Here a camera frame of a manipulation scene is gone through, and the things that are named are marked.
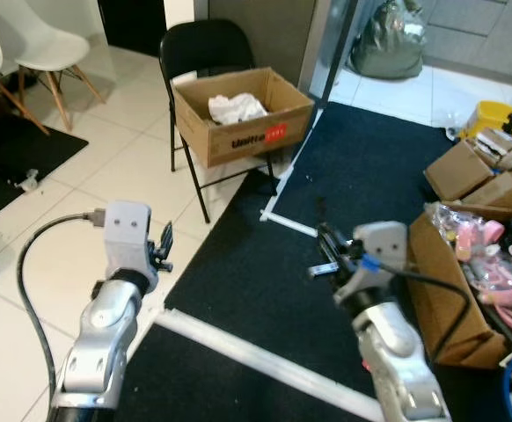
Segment thin white floor tape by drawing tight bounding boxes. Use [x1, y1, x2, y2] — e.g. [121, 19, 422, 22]
[260, 104, 325, 238]

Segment dark blue carpet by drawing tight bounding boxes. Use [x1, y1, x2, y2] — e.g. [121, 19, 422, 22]
[115, 101, 512, 422]

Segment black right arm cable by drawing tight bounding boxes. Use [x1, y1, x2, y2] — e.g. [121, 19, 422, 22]
[375, 264, 470, 361]

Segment pink plastic toys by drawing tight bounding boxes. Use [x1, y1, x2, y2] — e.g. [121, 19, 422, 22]
[436, 207, 512, 337]

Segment black folding chair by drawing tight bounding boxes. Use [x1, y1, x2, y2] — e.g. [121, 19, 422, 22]
[159, 19, 283, 224]

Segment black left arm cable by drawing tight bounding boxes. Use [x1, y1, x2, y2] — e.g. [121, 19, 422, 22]
[17, 208, 107, 401]

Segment black floor mat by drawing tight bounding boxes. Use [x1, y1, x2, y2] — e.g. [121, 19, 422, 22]
[0, 113, 90, 229]

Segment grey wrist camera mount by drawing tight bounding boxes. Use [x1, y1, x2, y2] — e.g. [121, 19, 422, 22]
[348, 222, 410, 300]
[102, 200, 160, 284]

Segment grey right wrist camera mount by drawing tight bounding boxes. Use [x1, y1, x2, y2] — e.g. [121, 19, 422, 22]
[348, 222, 410, 300]

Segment printed cardboard rubbish box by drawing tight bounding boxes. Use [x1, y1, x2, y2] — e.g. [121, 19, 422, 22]
[172, 68, 316, 169]

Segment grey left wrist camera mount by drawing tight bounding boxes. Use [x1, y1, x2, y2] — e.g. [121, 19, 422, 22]
[102, 200, 160, 284]

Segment plain brown cardboard box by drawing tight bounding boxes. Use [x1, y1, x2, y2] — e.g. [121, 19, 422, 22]
[410, 204, 512, 368]

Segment small white floor object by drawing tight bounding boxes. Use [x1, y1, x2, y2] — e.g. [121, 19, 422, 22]
[14, 169, 41, 193]

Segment small silver stick trash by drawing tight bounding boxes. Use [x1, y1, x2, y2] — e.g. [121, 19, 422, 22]
[308, 261, 338, 279]

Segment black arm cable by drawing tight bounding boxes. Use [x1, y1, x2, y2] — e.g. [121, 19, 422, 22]
[17, 208, 107, 401]
[375, 264, 470, 361]

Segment wide white floor tape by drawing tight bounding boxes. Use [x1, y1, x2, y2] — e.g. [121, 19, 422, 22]
[155, 308, 389, 422]

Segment grey metal door frame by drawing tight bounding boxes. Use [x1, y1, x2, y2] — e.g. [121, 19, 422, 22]
[311, 0, 362, 106]

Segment green rubbish bag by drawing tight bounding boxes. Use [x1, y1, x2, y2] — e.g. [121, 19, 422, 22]
[348, 0, 429, 80]

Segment small open cardboard box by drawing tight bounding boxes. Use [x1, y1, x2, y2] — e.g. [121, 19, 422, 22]
[425, 127, 512, 221]

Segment yellow plastic bin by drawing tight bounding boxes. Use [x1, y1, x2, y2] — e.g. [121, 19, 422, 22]
[463, 88, 512, 142]

